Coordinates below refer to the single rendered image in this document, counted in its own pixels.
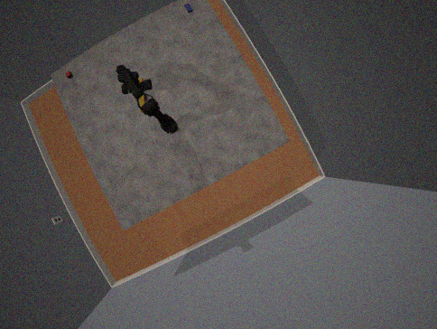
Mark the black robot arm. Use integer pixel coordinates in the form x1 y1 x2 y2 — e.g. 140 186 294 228
116 65 180 135

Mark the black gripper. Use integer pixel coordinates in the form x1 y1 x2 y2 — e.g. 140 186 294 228
121 78 153 94

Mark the yellow bar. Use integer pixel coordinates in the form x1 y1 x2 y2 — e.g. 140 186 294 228
139 78 145 107

